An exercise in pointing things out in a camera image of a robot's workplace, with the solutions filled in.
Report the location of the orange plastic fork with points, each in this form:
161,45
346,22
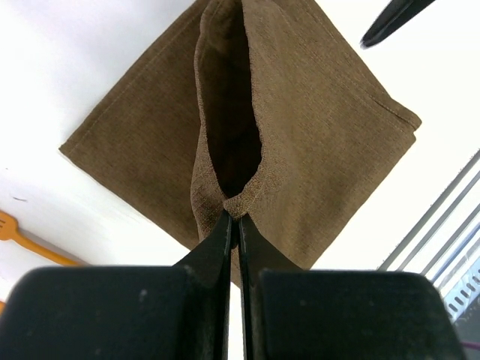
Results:
17,247

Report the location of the front aluminium rail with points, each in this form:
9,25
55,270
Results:
446,238

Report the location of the brown cloth napkin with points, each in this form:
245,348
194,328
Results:
256,108

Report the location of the slotted cable duct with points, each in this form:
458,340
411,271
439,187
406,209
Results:
463,294

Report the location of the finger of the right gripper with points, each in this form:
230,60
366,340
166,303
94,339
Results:
395,15

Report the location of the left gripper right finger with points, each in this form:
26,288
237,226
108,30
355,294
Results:
291,313

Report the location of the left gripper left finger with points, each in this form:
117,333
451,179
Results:
125,312

